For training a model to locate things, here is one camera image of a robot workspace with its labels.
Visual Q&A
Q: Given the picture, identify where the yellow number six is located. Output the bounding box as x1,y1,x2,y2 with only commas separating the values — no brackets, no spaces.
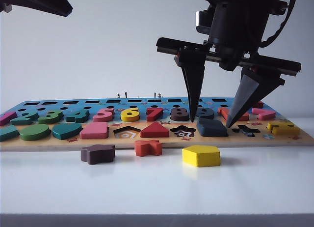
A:
120,107,140,122

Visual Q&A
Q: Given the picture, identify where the pink number one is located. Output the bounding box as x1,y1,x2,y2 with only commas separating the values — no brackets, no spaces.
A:
0,111,18,126

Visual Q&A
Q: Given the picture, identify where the dark blue square block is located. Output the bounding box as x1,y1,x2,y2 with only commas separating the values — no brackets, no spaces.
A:
197,118,228,137

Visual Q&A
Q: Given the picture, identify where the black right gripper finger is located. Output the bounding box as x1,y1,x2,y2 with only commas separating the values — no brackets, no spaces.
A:
225,67,285,128
174,45,206,122

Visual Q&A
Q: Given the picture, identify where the green number three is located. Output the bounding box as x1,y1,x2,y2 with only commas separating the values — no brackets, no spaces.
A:
37,109,63,124

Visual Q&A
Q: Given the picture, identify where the wooden number shape puzzle board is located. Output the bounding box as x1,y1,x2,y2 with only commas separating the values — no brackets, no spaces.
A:
0,97,314,153

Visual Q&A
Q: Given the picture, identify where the red number seven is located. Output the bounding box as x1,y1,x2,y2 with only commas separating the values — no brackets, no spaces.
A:
146,107,164,122

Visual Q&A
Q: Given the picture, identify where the pink number five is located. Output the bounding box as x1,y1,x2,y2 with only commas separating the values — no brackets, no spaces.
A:
93,107,115,122

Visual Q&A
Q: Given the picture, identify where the orange number ten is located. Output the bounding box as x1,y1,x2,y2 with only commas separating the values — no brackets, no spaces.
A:
217,107,250,121

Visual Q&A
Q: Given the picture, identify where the teal number four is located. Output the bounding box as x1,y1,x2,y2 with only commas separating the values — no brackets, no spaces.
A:
66,109,89,123

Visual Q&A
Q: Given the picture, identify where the green oval block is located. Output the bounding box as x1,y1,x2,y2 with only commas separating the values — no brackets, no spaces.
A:
19,123,51,141

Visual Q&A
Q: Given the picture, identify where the red triangle block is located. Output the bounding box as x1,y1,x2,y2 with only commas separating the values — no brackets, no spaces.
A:
140,121,170,139

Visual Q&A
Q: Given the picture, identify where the orange cross block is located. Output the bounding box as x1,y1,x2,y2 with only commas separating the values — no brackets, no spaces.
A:
134,139,163,157

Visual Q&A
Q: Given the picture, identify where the teal heart block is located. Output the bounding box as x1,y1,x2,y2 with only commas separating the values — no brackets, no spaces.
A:
51,123,82,141

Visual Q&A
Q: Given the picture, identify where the yellow equals sign block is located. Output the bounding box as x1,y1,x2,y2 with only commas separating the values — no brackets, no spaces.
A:
267,121,300,137

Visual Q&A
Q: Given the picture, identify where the brown number eight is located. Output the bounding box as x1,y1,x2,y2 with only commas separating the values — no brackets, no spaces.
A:
170,107,191,122

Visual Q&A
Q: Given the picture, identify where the teal flat shape block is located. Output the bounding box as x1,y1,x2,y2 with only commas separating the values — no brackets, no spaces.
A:
0,125,20,142

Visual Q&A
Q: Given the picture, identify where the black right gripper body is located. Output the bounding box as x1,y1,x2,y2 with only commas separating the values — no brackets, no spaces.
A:
156,2,302,77

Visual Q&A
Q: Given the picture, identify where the black braided cable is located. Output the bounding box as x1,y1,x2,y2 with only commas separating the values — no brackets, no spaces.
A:
260,0,296,48

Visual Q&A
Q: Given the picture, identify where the brown star block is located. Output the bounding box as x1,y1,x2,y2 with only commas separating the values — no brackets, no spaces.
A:
80,144,115,166

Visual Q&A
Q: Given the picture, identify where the pink greater-than sign block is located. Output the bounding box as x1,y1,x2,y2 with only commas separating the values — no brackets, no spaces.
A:
251,108,273,121

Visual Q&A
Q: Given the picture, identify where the dark blue number nine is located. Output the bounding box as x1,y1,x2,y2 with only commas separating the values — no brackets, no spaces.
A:
195,107,214,120

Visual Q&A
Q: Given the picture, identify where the teal number two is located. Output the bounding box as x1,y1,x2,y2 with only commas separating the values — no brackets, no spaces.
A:
10,110,39,126

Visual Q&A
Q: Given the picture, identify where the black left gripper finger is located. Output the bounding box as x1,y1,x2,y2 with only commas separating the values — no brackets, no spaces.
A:
0,0,74,18

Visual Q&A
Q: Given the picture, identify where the pink square block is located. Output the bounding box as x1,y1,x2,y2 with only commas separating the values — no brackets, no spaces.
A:
79,121,109,140

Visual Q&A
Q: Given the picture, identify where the yellow pentagon block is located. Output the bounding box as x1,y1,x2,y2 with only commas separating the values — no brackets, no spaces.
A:
182,145,221,168

